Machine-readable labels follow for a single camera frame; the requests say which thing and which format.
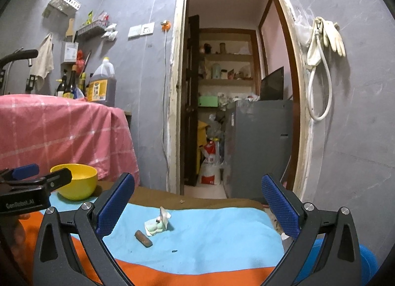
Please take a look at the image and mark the brown potato piece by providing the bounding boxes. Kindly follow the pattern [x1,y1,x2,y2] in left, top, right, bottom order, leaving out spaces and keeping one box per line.
[135,230,153,248]

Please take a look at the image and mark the small white green wrapper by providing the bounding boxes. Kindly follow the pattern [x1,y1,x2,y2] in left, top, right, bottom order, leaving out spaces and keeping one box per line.
[144,207,171,237]

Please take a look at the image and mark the person's left hand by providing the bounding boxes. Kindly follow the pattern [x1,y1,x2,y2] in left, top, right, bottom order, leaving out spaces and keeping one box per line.
[1,214,31,264]

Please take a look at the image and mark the blue plastic bucket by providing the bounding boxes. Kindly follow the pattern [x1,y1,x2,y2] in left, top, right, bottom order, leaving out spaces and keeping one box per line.
[291,232,378,285]

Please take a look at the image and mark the pink checked cloth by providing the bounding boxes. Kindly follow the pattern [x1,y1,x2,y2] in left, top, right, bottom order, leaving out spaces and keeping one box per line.
[1,94,140,184]

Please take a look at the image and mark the yellow plastic bowl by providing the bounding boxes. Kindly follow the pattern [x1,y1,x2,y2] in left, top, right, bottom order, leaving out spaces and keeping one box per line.
[50,164,98,201]

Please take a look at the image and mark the dark sauce bottle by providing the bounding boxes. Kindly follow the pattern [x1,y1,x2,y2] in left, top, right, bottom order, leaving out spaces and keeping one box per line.
[56,69,68,97]

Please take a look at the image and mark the hanging beige towel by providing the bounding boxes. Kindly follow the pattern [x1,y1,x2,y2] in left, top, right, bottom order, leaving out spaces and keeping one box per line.
[29,33,54,91]

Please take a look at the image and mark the striped fleece table cover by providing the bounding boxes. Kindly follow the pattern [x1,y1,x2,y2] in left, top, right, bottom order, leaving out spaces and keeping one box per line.
[18,180,287,286]

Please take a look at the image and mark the large cooking oil jug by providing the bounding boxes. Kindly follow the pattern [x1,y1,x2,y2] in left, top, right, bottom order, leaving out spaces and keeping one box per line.
[87,57,117,107]

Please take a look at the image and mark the grey washing machine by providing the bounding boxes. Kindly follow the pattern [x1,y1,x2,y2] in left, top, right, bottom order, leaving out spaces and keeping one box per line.
[223,100,293,203]

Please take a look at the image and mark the red white rice sack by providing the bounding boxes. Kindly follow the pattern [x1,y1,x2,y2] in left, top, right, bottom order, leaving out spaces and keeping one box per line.
[198,140,221,186]

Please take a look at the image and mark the green box on shelf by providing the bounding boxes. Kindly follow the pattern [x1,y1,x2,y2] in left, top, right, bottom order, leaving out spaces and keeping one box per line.
[198,95,218,108]

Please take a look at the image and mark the black monitor screen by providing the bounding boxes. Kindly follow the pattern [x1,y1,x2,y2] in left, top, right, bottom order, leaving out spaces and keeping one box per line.
[260,67,284,101]

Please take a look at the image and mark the wooden storage shelf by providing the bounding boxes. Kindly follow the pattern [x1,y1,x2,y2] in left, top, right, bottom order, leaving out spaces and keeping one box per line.
[198,28,261,97]

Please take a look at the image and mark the white rubber gloves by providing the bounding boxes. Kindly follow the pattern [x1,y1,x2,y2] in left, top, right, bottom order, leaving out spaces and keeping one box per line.
[307,17,346,67]

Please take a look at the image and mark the black handled cooking pot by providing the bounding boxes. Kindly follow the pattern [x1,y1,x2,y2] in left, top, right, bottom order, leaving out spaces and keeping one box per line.
[1,48,39,95]

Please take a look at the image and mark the white hose loop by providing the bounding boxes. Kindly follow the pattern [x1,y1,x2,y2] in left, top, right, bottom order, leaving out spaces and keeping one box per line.
[307,35,334,122]

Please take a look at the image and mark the wire wall shelf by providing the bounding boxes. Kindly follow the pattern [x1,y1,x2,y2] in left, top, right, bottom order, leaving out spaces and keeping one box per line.
[76,20,108,41]

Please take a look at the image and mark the white wall basket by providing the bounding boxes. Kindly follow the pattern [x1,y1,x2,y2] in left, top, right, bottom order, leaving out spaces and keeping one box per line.
[42,0,81,18]

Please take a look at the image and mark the white wall switch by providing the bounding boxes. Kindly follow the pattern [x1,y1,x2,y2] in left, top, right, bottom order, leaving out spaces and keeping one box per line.
[127,22,155,39]

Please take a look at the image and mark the orange wall hook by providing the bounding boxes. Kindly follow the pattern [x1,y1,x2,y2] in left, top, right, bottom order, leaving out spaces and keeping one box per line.
[161,20,171,33]

